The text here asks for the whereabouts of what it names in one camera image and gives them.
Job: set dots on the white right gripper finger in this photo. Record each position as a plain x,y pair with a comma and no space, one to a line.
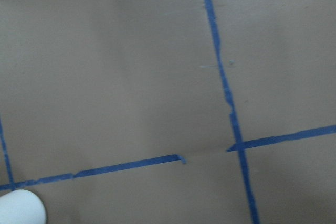
22,206

